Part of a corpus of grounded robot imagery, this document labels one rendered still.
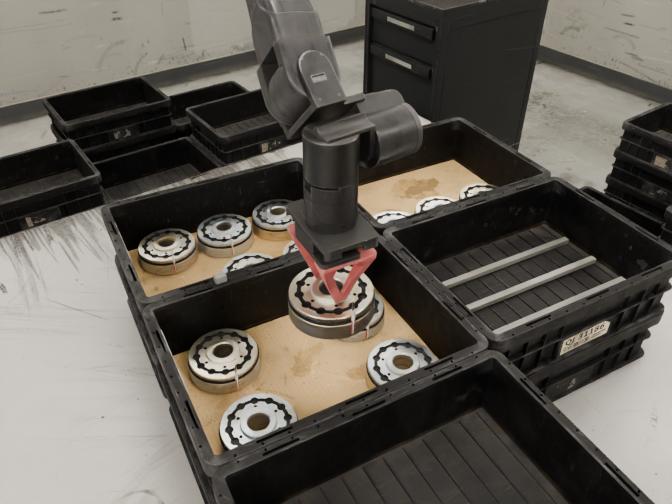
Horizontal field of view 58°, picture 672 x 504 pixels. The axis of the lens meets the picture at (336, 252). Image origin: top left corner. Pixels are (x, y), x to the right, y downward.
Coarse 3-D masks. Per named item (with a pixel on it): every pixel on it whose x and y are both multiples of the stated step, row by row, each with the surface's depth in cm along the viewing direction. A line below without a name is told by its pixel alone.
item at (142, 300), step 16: (288, 160) 121; (224, 176) 116; (240, 176) 117; (160, 192) 111; (176, 192) 112; (112, 208) 108; (112, 224) 106; (112, 240) 100; (128, 256) 96; (288, 256) 96; (128, 272) 93; (240, 272) 93; (176, 288) 90; (192, 288) 90; (144, 304) 87
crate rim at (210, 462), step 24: (384, 240) 99; (288, 264) 94; (408, 264) 94; (216, 288) 90; (432, 288) 90; (144, 312) 86; (456, 312) 86; (480, 336) 82; (168, 360) 79; (456, 360) 79; (384, 384) 75; (192, 408) 72; (336, 408) 72; (192, 432) 70; (288, 432) 70; (216, 456) 67; (240, 456) 67
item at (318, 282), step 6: (336, 276) 73; (342, 276) 73; (312, 282) 72; (318, 282) 72; (336, 282) 73; (342, 282) 72; (312, 288) 71; (318, 288) 71; (312, 294) 71; (318, 294) 70; (324, 294) 70; (318, 300) 70; (324, 300) 70; (330, 300) 70
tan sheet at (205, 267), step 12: (252, 228) 120; (264, 240) 116; (288, 240) 116; (132, 252) 113; (252, 252) 113; (264, 252) 113; (276, 252) 113; (204, 264) 110; (216, 264) 110; (144, 276) 108; (156, 276) 108; (168, 276) 108; (180, 276) 108; (192, 276) 108; (204, 276) 108; (144, 288) 105; (156, 288) 105; (168, 288) 105
